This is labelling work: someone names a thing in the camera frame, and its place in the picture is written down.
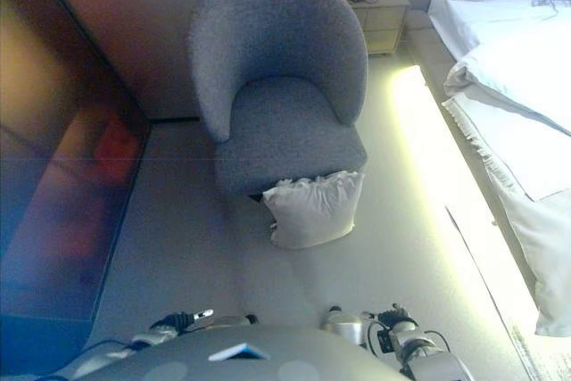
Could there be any dark right robot hand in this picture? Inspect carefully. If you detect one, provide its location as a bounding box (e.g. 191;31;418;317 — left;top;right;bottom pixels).
377;303;420;333

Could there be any dark left robot hand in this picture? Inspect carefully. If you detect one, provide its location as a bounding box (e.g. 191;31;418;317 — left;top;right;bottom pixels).
176;308;215;327

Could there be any white fringed cushion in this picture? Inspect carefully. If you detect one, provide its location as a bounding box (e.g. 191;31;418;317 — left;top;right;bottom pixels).
261;170;366;250

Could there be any silver robot torso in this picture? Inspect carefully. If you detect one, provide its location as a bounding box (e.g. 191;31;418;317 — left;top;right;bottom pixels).
44;325;447;381

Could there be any white bed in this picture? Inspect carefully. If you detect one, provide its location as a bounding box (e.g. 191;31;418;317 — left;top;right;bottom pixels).
441;95;571;338

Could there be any dark glossy cabinet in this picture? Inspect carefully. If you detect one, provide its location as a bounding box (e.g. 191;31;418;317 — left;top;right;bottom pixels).
0;0;153;355

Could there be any grey upholstered tub armchair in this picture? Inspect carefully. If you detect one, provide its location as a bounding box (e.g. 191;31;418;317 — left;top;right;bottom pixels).
186;0;370;199

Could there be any white duvet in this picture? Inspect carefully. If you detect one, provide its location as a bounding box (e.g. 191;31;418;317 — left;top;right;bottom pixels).
442;44;571;137

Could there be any beige wooden nightstand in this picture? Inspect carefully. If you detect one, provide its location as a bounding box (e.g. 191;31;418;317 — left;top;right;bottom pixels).
330;0;411;57

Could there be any white bed sheet mattress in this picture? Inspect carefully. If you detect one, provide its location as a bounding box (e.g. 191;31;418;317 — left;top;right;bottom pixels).
426;0;571;75

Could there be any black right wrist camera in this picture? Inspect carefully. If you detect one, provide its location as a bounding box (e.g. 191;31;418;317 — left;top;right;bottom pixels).
368;323;394;353

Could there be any beige upholstered bed frame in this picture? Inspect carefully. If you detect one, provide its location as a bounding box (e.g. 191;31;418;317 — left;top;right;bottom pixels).
399;0;571;381

